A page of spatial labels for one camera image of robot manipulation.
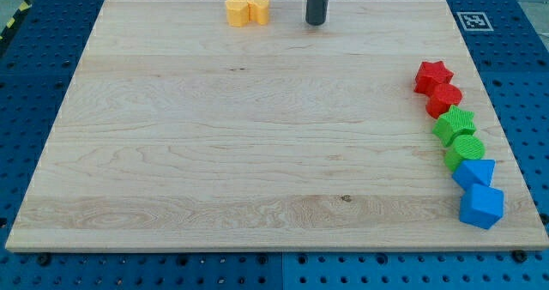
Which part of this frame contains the black yellow hazard tape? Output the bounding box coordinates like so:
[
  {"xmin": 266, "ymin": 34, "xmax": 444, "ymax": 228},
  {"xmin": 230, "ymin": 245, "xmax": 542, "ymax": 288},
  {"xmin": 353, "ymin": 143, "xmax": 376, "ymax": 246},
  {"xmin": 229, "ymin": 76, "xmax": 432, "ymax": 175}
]
[{"xmin": 1, "ymin": 0, "xmax": 33, "ymax": 43}]

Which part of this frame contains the yellow heart block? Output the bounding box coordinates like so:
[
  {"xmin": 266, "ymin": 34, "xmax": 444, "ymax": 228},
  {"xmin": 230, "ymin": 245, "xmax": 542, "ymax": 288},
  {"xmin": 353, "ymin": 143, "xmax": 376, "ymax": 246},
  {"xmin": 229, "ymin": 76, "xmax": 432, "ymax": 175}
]
[{"xmin": 247, "ymin": 0, "xmax": 270, "ymax": 25}]

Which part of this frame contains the green star block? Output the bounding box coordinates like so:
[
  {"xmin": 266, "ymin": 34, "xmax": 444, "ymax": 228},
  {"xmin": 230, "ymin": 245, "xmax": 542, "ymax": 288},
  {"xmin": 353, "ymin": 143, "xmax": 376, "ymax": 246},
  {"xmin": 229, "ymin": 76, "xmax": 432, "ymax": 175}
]
[{"xmin": 432, "ymin": 105, "xmax": 476, "ymax": 148}]

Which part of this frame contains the red cylinder block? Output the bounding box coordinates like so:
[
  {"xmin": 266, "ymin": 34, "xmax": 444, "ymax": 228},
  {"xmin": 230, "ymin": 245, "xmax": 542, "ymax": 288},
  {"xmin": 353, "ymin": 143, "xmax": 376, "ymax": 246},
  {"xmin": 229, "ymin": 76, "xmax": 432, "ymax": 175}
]
[{"xmin": 425, "ymin": 84, "xmax": 462, "ymax": 118}]

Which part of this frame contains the red star block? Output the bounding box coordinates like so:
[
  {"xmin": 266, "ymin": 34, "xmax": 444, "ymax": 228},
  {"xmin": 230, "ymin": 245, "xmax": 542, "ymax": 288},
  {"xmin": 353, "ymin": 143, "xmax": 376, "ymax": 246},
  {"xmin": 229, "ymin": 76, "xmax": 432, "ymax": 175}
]
[{"xmin": 414, "ymin": 61, "xmax": 454, "ymax": 96}]

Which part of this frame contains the blue cube block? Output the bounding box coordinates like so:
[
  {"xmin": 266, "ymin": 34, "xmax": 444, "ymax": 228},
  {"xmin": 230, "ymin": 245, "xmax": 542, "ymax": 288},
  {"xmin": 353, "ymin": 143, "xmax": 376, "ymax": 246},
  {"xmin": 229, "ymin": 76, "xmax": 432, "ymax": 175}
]
[{"xmin": 458, "ymin": 183, "xmax": 505, "ymax": 231}]

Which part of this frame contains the light wooden board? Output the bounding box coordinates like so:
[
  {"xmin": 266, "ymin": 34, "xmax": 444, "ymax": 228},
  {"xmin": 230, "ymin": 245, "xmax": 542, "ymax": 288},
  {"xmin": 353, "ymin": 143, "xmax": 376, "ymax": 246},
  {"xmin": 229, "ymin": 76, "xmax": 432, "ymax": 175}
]
[{"xmin": 6, "ymin": 0, "xmax": 548, "ymax": 253}]

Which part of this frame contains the green cylinder block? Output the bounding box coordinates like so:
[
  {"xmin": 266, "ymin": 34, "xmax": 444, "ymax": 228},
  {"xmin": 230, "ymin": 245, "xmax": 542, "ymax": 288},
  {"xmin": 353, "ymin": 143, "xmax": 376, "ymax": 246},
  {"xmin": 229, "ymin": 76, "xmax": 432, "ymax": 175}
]
[{"xmin": 443, "ymin": 135, "xmax": 486, "ymax": 172}]

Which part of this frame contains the yellow hexagon block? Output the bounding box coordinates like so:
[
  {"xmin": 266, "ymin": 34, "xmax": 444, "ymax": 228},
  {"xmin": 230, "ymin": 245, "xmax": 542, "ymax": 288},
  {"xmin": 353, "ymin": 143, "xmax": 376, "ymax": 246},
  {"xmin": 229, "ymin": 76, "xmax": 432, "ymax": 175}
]
[{"xmin": 225, "ymin": 0, "xmax": 250, "ymax": 27}]

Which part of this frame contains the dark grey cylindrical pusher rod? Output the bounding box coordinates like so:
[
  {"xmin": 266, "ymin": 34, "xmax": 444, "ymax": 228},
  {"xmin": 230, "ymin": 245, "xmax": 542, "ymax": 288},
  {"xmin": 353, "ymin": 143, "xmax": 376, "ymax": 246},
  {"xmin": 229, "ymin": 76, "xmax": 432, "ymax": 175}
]
[{"xmin": 305, "ymin": 0, "xmax": 329, "ymax": 26}]

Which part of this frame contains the white fiducial marker tag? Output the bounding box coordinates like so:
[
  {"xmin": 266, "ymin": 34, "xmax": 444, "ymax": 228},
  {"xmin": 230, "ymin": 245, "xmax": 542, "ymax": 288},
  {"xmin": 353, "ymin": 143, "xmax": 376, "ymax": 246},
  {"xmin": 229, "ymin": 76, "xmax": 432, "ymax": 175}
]
[{"xmin": 456, "ymin": 11, "xmax": 493, "ymax": 32}]

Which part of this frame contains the blue triangle block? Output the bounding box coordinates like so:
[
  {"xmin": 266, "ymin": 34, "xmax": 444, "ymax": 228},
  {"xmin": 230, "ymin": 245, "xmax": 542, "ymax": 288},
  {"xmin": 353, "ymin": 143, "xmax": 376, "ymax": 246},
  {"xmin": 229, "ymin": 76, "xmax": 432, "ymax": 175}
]
[{"xmin": 452, "ymin": 160, "xmax": 496, "ymax": 190}]

